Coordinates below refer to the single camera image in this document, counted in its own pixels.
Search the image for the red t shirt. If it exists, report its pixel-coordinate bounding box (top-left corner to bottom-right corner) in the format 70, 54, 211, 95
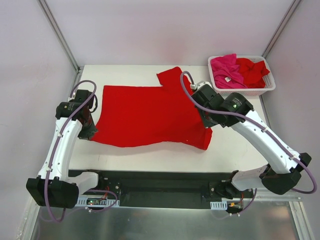
92, 66, 213, 151
236, 58, 270, 89

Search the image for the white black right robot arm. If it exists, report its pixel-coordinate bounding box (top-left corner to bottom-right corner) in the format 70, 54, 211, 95
190, 82, 312, 199

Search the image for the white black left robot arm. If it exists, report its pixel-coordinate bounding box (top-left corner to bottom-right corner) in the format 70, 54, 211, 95
26, 89, 106, 209

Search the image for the pink t shirt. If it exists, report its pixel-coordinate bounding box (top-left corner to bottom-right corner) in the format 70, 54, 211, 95
209, 53, 247, 89

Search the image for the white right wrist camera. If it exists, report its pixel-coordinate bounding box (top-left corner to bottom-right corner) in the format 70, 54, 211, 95
190, 81, 212, 92

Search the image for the left white cable duct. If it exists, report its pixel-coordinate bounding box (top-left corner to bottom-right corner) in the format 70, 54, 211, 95
75, 197, 120, 208

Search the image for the white cable duct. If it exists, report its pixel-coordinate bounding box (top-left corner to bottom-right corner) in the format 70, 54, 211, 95
210, 200, 228, 211
75, 197, 120, 208

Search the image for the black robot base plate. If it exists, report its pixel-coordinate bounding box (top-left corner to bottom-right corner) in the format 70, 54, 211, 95
68, 169, 255, 210

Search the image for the right white cable duct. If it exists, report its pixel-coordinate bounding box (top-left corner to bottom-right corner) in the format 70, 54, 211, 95
210, 200, 228, 211

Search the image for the left aluminium frame post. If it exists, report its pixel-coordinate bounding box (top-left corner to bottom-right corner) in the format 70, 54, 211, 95
37, 0, 81, 73

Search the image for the aluminium frame post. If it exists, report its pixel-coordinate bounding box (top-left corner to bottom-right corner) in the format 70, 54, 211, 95
37, 0, 81, 73
261, 0, 303, 59

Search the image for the right aluminium frame post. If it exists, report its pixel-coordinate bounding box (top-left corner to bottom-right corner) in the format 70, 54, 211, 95
261, 0, 303, 59

